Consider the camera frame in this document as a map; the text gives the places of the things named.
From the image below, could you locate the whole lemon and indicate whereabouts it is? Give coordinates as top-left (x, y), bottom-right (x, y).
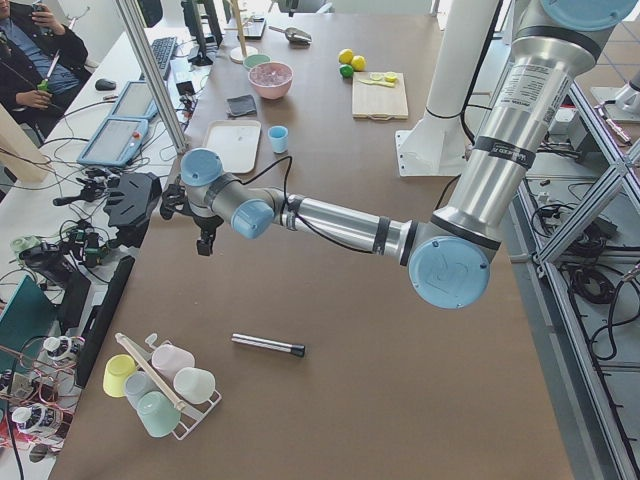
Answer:
top-left (338, 48), bottom-right (354, 64)
top-left (350, 55), bottom-right (367, 72)

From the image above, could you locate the green bowl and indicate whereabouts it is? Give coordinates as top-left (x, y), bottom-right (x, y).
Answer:
top-left (243, 53), bottom-right (271, 70)

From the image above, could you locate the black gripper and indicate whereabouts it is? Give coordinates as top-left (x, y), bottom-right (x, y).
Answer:
top-left (193, 215), bottom-right (224, 256)

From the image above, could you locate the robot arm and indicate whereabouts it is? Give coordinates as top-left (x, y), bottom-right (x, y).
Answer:
top-left (181, 1), bottom-right (634, 309)

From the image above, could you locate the pink cup in rack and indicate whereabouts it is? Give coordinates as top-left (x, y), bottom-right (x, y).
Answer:
top-left (151, 344), bottom-right (195, 383)

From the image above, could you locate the yellow cup in rack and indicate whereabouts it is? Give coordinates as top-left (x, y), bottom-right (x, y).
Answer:
top-left (102, 354), bottom-right (137, 398)

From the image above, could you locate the upper lemon half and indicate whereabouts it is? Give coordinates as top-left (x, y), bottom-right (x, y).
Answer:
top-left (382, 72), bottom-right (398, 84)

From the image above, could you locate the aluminium frame post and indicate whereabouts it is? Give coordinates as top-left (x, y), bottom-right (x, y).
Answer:
top-left (115, 0), bottom-right (187, 155)

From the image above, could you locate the white cup in rack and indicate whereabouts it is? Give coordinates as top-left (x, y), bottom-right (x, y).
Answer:
top-left (173, 367), bottom-right (216, 404)

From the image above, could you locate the seated person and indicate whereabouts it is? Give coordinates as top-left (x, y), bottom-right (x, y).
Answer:
top-left (1, 1), bottom-right (91, 117)

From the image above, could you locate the light blue plastic cup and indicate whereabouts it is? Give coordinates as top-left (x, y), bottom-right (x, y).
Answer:
top-left (267, 125), bottom-right (289, 154)

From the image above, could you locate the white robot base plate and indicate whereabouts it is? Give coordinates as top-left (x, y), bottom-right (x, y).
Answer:
top-left (394, 129), bottom-right (471, 177)

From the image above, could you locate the green cup in rack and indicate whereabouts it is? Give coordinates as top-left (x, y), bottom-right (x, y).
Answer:
top-left (136, 391), bottom-right (181, 438)

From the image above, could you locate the lower whole lemon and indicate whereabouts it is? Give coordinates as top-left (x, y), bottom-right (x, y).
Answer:
top-left (350, 55), bottom-right (367, 72)

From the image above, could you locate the pink bowl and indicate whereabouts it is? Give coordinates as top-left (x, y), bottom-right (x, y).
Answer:
top-left (248, 62), bottom-right (293, 100)

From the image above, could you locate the yellow plastic knife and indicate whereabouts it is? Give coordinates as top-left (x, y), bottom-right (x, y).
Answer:
top-left (357, 78), bottom-right (396, 88)

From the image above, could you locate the pile of clear ice cubes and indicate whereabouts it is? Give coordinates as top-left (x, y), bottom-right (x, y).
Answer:
top-left (249, 62), bottom-right (293, 87)

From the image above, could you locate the grey folded cloth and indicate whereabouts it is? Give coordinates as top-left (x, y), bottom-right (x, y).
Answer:
top-left (226, 94), bottom-right (257, 118)

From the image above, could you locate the upper whole lemon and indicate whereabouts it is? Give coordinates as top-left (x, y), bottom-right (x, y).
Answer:
top-left (338, 48), bottom-right (354, 64)

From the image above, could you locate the black long bar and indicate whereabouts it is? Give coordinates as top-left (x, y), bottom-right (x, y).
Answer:
top-left (75, 255), bottom-right (135, 389)

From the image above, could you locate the grey cup in rack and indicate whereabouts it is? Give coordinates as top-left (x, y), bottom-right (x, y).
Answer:
top-left (124, 370), bottom-right (156, 409)

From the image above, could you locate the black keyboard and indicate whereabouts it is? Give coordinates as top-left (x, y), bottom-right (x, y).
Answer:
top-left (150, 36), bottom-right (177, 80)

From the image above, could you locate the steel ice scoop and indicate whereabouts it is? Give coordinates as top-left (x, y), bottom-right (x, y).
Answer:
top-left (269, 25), bottom-right (312, 46)

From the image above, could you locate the white wire cup rack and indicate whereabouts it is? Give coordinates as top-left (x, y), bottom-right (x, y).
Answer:
top-left (115, 333), bottom-right (222, 441)

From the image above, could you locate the wooden cup stand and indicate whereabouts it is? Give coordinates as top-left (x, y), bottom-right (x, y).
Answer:
top-left (225, 0), bottom-right (258, 64)

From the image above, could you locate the beige rabbit tray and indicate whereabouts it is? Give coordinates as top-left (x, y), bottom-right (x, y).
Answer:
top-left (203, 120), bottom-right (261, 174)

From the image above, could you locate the blue teach pendant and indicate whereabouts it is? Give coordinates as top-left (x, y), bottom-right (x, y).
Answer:
top-left (111, 81), bottom-right (158, 120)
top-left (77, 116), bottom-right (149, 167)

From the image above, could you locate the green lime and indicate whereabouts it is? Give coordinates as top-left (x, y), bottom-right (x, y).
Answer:
top-left (339, 64), bottom-right (354, 78)

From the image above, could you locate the black angular device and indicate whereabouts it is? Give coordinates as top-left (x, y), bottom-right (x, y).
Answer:
top-left (103, 172), bottom-right (162, 228)

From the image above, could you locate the wooden cutting board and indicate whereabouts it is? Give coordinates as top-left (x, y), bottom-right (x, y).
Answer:
top-left (352, 72), bottom-right (409, 120)

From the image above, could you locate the steel muddler with black tip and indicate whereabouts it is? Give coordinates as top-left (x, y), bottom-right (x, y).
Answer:
top-left (231, 333), bottom-right (306, 358)

